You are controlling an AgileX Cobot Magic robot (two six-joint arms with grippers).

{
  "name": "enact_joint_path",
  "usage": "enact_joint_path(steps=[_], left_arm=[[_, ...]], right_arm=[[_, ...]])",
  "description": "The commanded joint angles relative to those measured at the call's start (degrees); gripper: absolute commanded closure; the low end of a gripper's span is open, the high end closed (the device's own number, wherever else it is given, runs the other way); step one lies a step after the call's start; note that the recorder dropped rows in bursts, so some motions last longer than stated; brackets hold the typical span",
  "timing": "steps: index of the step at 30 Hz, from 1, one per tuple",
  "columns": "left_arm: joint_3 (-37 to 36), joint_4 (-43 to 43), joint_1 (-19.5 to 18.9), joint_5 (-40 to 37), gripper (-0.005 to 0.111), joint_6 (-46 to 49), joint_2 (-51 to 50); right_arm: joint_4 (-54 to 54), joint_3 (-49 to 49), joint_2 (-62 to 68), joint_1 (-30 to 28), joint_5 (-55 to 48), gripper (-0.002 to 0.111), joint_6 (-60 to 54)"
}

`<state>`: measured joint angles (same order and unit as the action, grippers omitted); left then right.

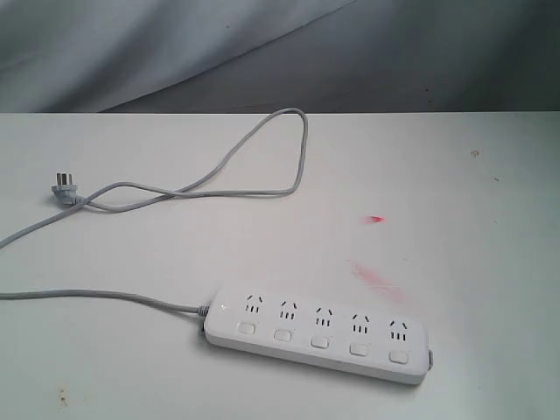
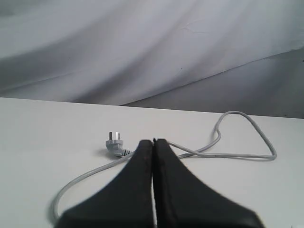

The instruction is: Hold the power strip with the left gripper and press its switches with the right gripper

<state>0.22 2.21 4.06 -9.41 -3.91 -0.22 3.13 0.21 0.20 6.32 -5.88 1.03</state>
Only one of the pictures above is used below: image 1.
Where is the white five-outlet power strip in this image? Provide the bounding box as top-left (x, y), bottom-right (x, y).
top-left (204, 285), bottom-right (433, 385)

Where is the grey three-pin plug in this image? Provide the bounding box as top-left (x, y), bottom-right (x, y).
top-left (51, 172), bottom-right (83, 207)

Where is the grey power cord with plug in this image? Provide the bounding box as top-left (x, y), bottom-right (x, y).
top-left (0, 108), bottom-right (210, 317)

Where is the grey backdrop cloth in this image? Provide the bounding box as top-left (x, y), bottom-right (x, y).
top-left (1, 1), bottom-right (559, 113)

